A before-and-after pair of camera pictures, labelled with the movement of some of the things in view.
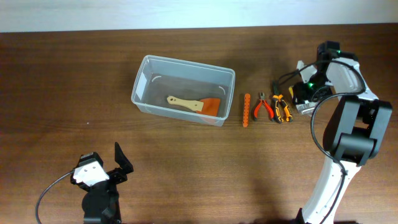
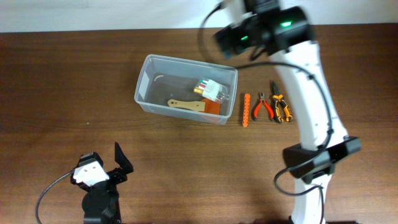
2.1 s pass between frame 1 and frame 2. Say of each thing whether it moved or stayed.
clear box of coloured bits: moved
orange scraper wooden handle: stayed
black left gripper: stayed
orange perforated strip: stayed
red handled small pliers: stayed
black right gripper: moved
